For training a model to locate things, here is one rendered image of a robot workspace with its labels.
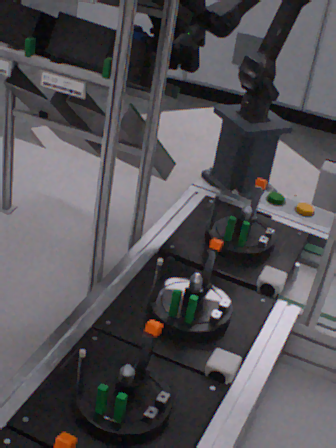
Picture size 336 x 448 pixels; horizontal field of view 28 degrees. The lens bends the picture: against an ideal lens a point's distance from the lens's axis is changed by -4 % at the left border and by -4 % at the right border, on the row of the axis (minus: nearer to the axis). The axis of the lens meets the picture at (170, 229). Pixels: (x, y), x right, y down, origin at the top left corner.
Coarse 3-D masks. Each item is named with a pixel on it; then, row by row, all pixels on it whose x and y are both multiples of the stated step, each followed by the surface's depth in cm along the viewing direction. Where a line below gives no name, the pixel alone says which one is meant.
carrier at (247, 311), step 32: (160, 256) 125; (128, 288) 116; (160, 288) 114; (192, 288) 110; (224, 288) 120; (96, 320) 108; (128, 320) 109; (160, 320) 108; (192, 320) 108; (224, 320) 110; (256, 320) 114; (160, 352) 104; (192, 352) 105; (224, 352) 103
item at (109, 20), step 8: (80, 8) 430; (88, 8) 428; (96, 8) 427; (104, 8) 426; (112, 8) 424; (80, 16) 433; (88, 16) 431; (96, 16) 430; (104, 16) 429; (112, 16) 427; (136, 16) 423; (144, 16) 422; (104, 24) 431; (112, 24) 430; (136, 24) 426; (144, 24) 425; (168, 72) 438; (176, 72) 437; (184, 72) 437; (168, 80) 445; (176, 80) 443
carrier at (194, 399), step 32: (96, 352) 102; (128, 352) 103; (64, 384) 95; (96, 384) 94; (128, 384) 90; (160, 384) 96; (192, 384) 99; (224, 384) 100; (32, 416) 90; (64, 416) 90; (96, 416) 89; (128, 416) 90; (160, 416) 91; (192, 416) 94
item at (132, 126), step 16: (80, 112) 127; (96, 112) 134; (128, 112) 121; (96, 128) 132; (128, 128) 123; (144, 128) 128; (160, 144) 136; (128, 160) 145; (160, 160) 139; (160, 176) 143
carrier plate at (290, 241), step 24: (192, 216) 138; (264, 216) 142; (168, 240) 130; (192, 240) 131; (288, 240) 136; (192, 264) 126; (216, 264) 126; (240, 264) 127; (264, 264) 128; (288, 264) 129
